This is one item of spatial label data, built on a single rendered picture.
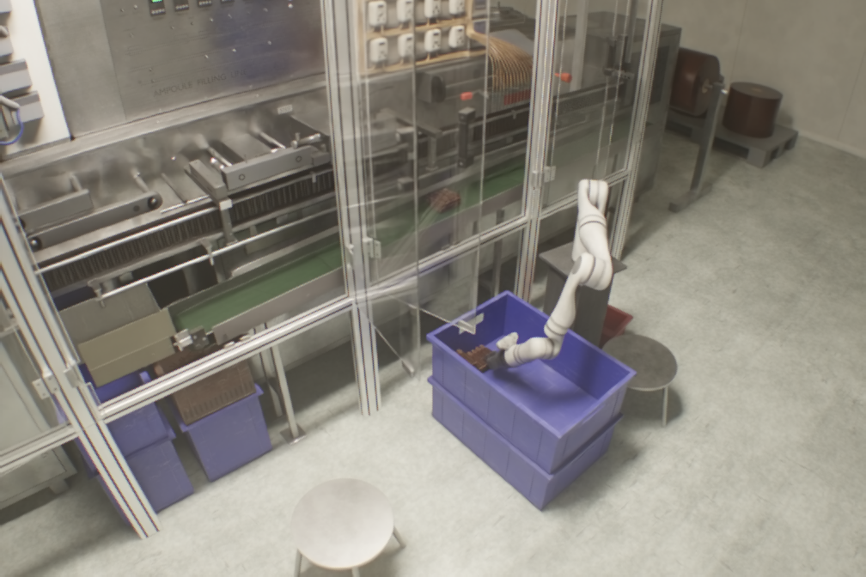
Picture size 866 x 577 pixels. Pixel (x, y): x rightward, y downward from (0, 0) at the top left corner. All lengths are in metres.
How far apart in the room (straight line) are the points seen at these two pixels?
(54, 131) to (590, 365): 1.89
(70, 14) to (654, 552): 2.45
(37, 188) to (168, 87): 0.52
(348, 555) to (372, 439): 0.67
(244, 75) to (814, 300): 3.00
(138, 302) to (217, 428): 0.53
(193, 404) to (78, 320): 0.45
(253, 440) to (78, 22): 1.49
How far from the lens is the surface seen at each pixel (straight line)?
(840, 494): 2.54
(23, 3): 1.88
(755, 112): 5.16
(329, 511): 1.79
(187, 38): 2.00
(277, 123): 2.10
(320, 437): 2.28
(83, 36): 1.93
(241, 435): 2.14
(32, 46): 1.89
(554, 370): 2.22
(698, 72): 3.80
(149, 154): 1.97
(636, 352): 2.33
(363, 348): 2.07
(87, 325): 1.81
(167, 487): 2.16
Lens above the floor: 1.75
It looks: 33 degrees down
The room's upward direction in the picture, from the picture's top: straight up
